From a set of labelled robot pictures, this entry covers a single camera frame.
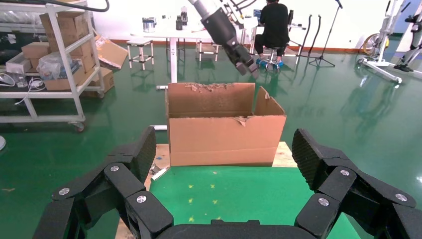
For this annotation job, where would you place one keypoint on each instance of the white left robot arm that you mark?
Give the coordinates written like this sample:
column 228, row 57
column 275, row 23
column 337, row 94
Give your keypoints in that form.
column 201, row 6

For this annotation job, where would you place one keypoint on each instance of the white shelf cart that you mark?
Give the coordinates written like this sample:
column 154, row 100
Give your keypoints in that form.
column 62, row 94

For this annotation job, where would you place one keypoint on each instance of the large open cardboard carton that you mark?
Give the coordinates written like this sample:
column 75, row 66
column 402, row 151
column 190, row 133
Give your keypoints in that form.
column 224, row 142

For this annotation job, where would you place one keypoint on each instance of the white flat box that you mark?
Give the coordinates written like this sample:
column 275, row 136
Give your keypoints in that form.
column 18, row 64

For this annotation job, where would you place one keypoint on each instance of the green table cloth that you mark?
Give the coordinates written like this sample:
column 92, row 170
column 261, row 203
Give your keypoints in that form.
column 237, row 191

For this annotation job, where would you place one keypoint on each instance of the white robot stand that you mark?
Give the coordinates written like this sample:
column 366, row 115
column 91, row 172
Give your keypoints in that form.
column 382, row 62

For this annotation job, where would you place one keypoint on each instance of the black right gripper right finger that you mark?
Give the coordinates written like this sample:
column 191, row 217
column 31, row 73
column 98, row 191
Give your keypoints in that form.
column 336, row 184

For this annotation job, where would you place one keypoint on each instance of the yellow wheel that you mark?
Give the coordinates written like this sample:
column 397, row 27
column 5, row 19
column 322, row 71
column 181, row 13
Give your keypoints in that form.
column 371, row 44

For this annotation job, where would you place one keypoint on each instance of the blue shoe cover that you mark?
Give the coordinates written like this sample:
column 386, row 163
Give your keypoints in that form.
column 278, row 64
column 261, row 63

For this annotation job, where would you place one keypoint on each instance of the clear plastic bag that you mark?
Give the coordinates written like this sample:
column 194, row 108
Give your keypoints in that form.
column 52, row 66

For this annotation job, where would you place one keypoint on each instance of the person in black clothes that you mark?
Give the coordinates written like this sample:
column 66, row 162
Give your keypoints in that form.
column 273, row 23

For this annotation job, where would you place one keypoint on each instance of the loose cardboard sheet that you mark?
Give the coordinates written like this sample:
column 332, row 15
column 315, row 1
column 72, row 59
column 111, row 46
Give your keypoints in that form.
column 112, row 52

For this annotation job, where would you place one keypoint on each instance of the white square stool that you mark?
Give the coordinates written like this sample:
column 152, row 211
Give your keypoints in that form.
column 140, row 42
column 207, row 48

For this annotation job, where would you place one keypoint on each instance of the brown box with print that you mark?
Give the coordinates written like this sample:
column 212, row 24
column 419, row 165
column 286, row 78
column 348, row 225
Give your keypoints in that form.
column 105, row 82

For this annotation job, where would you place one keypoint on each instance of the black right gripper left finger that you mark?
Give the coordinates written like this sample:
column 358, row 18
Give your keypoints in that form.
column 132, row 184

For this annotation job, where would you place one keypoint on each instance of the tall black bottle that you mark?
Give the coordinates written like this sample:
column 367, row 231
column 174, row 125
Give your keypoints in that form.
column 184, row 16

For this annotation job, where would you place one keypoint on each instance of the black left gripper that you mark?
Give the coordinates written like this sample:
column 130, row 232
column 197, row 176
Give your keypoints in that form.
column 224, row 33

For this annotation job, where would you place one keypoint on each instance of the silver metal bar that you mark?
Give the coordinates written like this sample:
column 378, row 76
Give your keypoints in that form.
column 161, row 172

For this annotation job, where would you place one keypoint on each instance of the wide brown storage box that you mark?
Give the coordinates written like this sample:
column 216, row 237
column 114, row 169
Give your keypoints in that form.
column 62, row 82

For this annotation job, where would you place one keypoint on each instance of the chrome stool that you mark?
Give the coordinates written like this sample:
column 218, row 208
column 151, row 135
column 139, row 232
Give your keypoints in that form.
column 272, row 56

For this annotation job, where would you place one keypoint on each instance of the white table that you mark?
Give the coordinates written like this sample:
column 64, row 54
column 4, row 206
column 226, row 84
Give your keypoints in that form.
column 173, row 59

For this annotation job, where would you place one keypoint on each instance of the black tripod stand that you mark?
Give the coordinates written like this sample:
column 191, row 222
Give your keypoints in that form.
column 324, row 49

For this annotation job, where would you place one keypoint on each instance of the small brown storage box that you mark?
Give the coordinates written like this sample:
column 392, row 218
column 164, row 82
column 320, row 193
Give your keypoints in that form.
column 34, row 50

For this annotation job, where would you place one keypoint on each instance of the large brown storage box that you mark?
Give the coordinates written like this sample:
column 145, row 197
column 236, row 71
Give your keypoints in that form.
column 69, row 26

